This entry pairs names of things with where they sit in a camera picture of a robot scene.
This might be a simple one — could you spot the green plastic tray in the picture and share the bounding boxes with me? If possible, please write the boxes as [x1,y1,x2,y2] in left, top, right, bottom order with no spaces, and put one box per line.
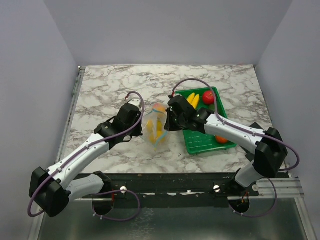
[175,86,237,155]

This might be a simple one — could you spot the clear zip bag teal zipper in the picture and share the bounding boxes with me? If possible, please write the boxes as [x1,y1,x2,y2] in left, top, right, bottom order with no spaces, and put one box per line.
[141,104,170,152]

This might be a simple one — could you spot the aluminium frame rail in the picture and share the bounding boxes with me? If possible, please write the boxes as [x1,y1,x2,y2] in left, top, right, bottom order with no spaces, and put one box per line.
[55,66,86,163]
[227,177,306,201]

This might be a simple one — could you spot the yellow lemon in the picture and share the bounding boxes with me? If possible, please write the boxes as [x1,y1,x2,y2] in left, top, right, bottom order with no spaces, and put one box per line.
[149,135,166,146]
[146,120,155,133]

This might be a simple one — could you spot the aluminium frame rail left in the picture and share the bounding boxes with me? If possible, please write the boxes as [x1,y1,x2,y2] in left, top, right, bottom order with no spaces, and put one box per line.
[55,66,86,163]

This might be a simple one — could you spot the aluminium frame rail right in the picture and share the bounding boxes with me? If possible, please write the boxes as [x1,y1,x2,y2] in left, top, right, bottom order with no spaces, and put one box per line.
[227,177,306,201]

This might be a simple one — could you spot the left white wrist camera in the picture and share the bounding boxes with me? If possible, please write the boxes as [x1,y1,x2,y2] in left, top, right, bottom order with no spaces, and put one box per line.
[127,98,142,109]

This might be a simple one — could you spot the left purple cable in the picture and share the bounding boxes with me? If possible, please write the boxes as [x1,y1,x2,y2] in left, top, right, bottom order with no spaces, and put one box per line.
[26,91,145,222]

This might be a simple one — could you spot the black digital scale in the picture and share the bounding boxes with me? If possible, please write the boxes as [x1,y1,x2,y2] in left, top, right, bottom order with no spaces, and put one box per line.
[241,122,264,162]

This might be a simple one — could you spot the orange fruit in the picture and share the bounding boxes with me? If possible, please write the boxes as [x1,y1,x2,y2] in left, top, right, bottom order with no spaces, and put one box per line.
[215,135,228,144]

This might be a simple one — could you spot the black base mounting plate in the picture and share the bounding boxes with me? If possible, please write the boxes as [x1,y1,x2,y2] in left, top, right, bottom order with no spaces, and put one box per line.
[83,173,259,209]

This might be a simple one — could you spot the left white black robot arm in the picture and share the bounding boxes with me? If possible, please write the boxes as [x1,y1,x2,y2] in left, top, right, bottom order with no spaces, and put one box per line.
[27,101,145,217]

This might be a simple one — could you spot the yellow peach with leaf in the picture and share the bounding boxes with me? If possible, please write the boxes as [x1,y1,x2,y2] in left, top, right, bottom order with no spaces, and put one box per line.
[152,103,166,113]

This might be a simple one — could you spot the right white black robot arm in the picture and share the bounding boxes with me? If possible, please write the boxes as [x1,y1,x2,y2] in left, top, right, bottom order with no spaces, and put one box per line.
[164,95,288,196]

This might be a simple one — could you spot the red apple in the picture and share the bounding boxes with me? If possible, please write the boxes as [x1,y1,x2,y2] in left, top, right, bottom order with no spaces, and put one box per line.
[202,90,215,106]

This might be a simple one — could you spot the yellow banana bunch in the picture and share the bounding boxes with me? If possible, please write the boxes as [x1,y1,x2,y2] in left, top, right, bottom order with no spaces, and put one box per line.
[187,92,200,110]

